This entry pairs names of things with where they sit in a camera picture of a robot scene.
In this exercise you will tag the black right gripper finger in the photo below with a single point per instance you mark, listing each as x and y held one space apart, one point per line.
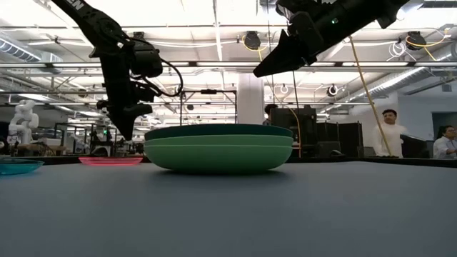
282 57

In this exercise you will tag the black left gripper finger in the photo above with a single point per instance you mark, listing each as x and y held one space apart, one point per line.
125 125

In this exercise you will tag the large dark green plate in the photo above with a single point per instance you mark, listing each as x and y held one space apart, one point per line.
214 130

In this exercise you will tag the large light green plate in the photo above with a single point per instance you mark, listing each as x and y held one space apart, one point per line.
218 141

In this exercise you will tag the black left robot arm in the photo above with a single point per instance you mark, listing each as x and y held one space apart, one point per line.
96 25

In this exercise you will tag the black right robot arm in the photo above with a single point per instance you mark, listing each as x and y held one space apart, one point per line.
367 14

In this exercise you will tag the distant robot workstation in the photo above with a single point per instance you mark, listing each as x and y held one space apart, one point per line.
96 144

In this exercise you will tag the transparent pink small plate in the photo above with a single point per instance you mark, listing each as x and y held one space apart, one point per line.
110 161

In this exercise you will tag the person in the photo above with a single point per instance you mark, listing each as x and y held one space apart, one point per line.
270 109
444 146
389 137

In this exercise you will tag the white building pillar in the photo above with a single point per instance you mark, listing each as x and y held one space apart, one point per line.
250 103

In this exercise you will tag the black computer tower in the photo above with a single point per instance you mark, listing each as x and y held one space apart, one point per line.
300 135

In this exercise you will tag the light green bowl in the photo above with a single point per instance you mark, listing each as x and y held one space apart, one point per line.
218 160

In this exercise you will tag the black cabinet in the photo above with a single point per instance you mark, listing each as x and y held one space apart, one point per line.
339 139

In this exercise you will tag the white robot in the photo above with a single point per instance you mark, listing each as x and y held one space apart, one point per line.
23 121

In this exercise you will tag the transparent blue small plate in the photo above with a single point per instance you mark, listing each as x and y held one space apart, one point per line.
18 167

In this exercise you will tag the black office chair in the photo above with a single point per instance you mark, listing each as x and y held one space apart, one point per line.
414 148

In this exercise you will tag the black gantry frame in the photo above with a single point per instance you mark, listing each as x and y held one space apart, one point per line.
209 91

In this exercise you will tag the silver ventilation duct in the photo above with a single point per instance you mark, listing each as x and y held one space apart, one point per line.
21 51
403 80

